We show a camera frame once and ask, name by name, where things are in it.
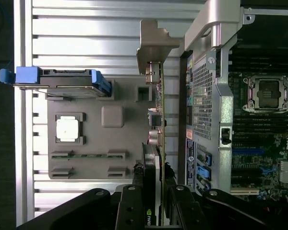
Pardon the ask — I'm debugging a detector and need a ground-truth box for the grey plastic parts rack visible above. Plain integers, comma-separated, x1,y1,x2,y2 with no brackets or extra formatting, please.
45,79,160,185

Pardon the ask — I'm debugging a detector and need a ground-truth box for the hard disk in blue carrier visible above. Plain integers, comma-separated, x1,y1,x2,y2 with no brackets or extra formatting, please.
0,66,113,98

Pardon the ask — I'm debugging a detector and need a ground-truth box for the green RAM stick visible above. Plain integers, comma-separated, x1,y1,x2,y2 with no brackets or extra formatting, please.
51,154,126,160

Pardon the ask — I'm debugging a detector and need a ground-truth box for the open CPU socket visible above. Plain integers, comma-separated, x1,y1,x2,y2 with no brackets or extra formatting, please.
241,75,288,114

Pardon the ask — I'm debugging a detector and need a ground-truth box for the blue expansion slot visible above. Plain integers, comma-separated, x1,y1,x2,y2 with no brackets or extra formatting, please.
231,148,265,156

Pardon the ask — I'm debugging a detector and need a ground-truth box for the silver CPU chip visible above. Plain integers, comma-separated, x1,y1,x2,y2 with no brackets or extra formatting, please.
56,118,82,142

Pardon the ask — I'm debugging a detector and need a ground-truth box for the green motherboard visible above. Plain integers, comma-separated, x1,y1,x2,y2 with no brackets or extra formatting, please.
228,43,288,216

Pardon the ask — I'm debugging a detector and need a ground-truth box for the white expansion slot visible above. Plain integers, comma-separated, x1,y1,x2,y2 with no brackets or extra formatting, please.
230,187,260,195

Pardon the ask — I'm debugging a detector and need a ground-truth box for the open black PC case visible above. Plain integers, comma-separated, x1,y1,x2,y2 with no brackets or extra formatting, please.
179,0,288,230

